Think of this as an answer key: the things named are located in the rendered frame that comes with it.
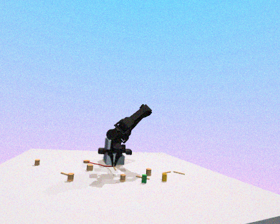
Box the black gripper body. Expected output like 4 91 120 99
98 139 132 155

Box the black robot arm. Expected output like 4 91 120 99
106 104 152 154

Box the small green block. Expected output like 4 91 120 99
142 174 147 183

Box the yellow cylinder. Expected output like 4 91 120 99
162 174 167 181

